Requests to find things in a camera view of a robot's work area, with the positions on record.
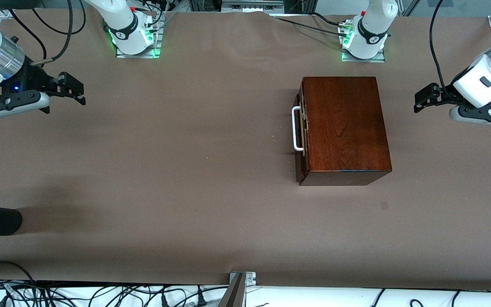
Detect wooden drawer with white handle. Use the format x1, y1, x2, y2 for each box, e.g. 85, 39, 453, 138
292, 83, 311, 185

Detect dark wooden drawer cabinet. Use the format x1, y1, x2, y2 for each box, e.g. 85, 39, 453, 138
299, 77, 393, 186

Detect aluminium equipment rack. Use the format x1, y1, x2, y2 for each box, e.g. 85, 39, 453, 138
188, 0, 318, 16

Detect white lower shelf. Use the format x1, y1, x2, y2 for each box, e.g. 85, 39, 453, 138
0, 281, 491, 307

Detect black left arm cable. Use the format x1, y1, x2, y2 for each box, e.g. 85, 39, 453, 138
429, 0, 457, 102

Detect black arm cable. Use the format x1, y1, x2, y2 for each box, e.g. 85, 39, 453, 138
9, 0, 87, 67
429, 0, 457, 102

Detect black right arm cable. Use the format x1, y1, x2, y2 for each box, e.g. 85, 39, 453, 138
9, 0, 87, 67

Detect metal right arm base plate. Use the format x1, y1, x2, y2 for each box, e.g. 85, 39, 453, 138
116, 31, 162, 59

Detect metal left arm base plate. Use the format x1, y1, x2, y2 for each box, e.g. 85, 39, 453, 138
341, 43, 386, 63

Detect black base power cable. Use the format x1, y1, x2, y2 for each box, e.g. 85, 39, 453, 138
274, 12, 352, 34

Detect tangled black cables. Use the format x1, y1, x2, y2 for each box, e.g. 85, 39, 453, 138
0, 260, 229, 307

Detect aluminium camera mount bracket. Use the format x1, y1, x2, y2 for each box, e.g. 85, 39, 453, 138
218, 272, 257, 307

